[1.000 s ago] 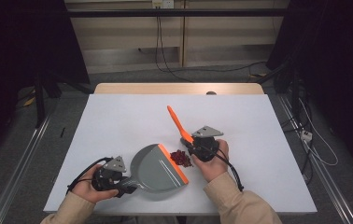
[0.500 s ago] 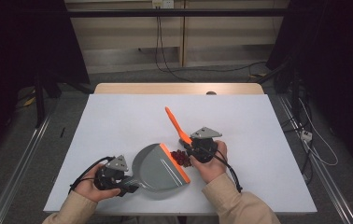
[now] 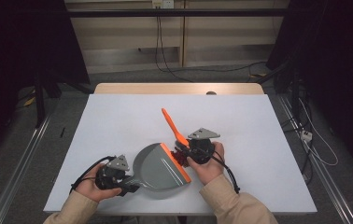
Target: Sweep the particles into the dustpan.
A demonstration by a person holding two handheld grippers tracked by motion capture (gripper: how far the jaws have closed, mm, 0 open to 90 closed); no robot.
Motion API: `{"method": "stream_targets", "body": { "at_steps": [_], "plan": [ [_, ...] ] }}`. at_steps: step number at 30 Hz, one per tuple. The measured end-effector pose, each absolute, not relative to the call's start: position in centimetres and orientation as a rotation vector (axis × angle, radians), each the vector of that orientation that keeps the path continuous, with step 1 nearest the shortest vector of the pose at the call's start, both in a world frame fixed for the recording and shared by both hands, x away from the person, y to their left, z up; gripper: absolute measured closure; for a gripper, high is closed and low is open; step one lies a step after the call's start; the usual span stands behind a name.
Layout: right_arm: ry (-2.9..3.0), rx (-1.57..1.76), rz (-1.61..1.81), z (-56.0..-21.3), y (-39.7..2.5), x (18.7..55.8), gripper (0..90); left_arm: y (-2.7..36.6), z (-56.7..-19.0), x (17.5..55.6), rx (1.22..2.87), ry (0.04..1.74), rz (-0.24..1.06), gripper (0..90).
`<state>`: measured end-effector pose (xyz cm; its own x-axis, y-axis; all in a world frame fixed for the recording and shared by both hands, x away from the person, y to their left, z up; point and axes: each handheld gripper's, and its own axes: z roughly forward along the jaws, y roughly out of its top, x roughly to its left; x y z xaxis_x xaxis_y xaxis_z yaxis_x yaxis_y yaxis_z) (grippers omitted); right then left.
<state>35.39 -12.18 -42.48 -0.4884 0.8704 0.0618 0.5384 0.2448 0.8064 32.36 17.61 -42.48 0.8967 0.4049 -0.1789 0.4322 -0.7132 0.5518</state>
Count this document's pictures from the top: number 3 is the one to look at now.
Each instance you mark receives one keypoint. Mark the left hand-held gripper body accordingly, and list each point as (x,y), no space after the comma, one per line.
(118,163)

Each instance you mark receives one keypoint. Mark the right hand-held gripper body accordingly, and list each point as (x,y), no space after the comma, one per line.
(201,151)

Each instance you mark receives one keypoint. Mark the orange brush with grey bristles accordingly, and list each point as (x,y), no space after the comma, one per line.
(173,126)

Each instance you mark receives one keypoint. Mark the grey dustpan with orange lip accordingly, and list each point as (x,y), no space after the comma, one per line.
(156,171)

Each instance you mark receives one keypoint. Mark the person's right hand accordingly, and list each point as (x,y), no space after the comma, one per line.
(208,172)

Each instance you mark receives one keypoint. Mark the person's left hand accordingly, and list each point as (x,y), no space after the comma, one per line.
(92,189)

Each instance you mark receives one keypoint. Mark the person's legs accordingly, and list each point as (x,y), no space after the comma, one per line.
(152,220)

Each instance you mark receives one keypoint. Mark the wooden table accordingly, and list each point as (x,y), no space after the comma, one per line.
(165,88)

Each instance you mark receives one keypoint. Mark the dark round table grommet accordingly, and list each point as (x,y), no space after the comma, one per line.
(211,93)

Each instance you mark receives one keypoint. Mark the white board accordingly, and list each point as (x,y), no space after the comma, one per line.
(258,124)

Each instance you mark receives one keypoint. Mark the small black floor object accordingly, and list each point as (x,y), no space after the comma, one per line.
(62,132)

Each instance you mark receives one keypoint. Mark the black metal stand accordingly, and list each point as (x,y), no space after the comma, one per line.
(294,93)
(39,102)

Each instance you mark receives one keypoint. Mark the white power strip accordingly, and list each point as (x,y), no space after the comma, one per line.
(306,135)

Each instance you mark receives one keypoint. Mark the yellow floor tape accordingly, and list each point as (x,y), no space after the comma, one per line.
(30,101)

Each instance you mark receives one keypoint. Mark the black horizontal bar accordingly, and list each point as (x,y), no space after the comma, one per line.
(165,12)

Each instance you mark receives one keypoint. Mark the black curtain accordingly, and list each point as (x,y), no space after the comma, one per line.
(336,62)
(9,62)

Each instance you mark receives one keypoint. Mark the silver metal rail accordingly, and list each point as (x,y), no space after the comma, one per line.
(321,168)
(19,168)

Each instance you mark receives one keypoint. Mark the white wall socket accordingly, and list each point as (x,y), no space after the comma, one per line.
(162,3)

